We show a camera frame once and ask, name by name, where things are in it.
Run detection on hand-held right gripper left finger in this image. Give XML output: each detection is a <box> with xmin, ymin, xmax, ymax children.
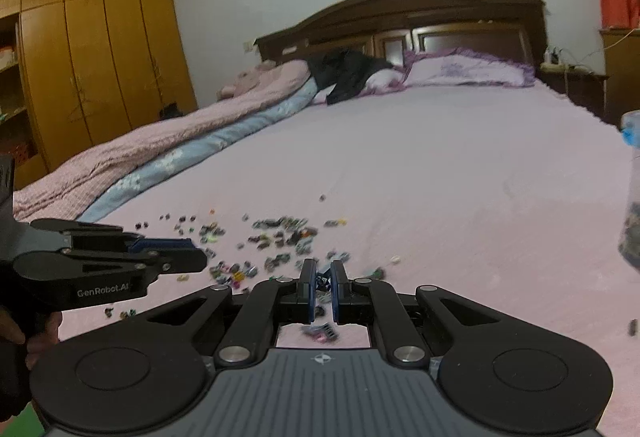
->
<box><xmin>145</xmin><ymin>258</ymin><xmax>318</xmax><ymax>366</ymax></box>

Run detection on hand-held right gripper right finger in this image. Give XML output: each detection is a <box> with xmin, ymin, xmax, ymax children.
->
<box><xmin>330</xmin><ymin>259</ymin><xmax>502</xmax><ymax>366</ymax></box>

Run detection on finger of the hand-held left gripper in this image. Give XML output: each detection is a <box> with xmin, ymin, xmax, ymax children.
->
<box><xmin>30</xmin><ymin>218</ymin><xmax>200</xmax><ymax>255</ymax></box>
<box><xmin>12</xmin><ymin>247</ymin><xmax>208</xmax><ymax>282</ymax></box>

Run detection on small dark blue toy brick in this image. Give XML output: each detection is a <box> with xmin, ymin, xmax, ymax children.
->
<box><xmin>315</xmin><ymin>267</ymin><xmax>333</xmax><ymax>304</ymax></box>

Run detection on person's left hand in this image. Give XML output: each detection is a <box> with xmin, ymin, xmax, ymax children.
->
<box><xmin>0</xmin><ymin>307</ymin><xmax>63</xmax><ymax>370</ymax></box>

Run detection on pink blanket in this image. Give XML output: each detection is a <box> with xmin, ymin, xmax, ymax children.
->
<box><xmin>12</xmin><ymin>59</ymin><xmax>313</xmax><ymax>223</ymax></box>

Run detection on light blue floral quilt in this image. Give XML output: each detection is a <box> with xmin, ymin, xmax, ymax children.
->
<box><xmin>80</xmin><ymin>79</ymin><xmax>333</xmax><ymax>223</ymax></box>

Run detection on bed with pink sheet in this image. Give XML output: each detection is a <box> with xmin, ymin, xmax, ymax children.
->
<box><xmin>50</xmin><ymin>82</ymin><xmax>640</xmax><ymax>437</ymax></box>

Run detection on green cloth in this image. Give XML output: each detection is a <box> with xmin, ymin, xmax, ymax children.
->
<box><xmin>0</xmin><ymin>403</ymin><xmax>51</xmax><ymax>437</ymax></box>

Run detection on wooden wardrobe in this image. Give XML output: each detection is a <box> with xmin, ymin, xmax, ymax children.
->
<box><xmin>0</xmin><ymin>0</ymin><xmax>198</xmax><ymax>190</ymax></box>

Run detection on small purple frilled pillow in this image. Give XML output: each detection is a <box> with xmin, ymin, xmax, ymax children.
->
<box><xmin>357</xmin><ymin>67</ymin><xmax>408</xmax><ymax>96</ymax></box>

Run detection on black clothing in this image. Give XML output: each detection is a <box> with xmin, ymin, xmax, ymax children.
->
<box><xmin>306</xmin><ymin>48</ymin><xmax>396</xmax><ymax>106</ymax></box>

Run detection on large purple frilled pillow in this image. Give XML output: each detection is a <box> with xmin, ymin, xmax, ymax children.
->
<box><xmin>404</xmin><ymin>48</ymin><xmax>537</xmax><ymax>89</ymax></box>

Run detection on dark wooden headboard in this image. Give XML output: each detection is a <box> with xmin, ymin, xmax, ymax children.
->
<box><xmin>255</xmin><ymin>0</ymin><xmax>548</xmax><ymax>70</ymax></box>

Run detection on dense heap of mixed bricks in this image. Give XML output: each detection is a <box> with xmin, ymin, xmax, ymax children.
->
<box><xmin>619</xmin><ymin>201</ymin><xmax>640</xmax><ymax>274</ymax></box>

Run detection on dark wooden nightstand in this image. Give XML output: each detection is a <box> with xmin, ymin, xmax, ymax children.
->
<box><xmin>537</xmin><ymin>67</ymin><xmax>609</xmax><ymax>118</ymax></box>

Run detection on wooden cabinet with drawers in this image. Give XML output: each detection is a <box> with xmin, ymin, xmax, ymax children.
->
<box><xmin>600</xmin><ymin>28</ymin><xmax>640</xmax><ymax>128</ymax></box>

